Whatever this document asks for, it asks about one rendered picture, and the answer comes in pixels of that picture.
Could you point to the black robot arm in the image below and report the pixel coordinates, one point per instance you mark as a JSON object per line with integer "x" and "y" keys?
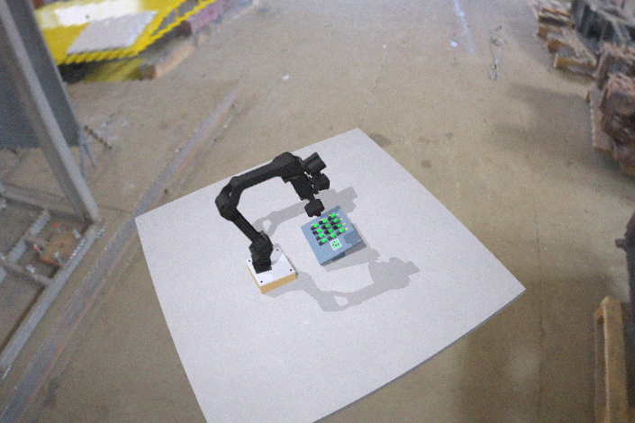
{"x": 290, "y": 168}

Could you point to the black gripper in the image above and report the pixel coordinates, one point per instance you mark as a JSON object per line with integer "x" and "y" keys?
{"x": 315, "y": 206}

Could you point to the blue-grey switch panel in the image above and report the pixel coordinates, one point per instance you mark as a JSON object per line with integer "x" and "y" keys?
{"x": 330, "y": 235}

